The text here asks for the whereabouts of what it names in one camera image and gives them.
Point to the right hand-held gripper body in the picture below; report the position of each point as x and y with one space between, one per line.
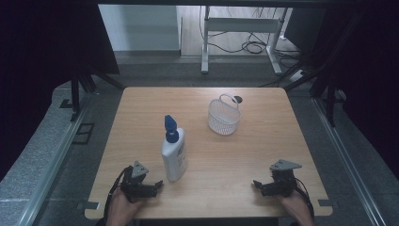
284 182

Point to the person's dark clothing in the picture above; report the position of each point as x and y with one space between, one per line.
101 222

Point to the person's right hand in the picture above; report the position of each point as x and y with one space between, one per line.
296 207

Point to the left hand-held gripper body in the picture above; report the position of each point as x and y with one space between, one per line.
135 183

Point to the white metal desk frame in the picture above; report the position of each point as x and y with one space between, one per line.
241 24

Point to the black rectangular floor frame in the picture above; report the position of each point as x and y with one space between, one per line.
75 133

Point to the white power strip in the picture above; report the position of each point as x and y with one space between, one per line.
297 75

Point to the aluminium rail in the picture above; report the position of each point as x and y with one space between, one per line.
348 163
53 163

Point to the black tripod stand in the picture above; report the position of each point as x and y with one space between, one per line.
75 94

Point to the white pump bottle blue cap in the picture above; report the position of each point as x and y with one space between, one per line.
174 157

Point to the black metal stand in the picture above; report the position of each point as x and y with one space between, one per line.
330 100

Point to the white mesh plastic basket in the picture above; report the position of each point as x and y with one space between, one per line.
224 117

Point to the person's left hand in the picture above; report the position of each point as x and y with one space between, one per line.
120 208

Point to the dark curtain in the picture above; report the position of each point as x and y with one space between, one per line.
47 62
370 78

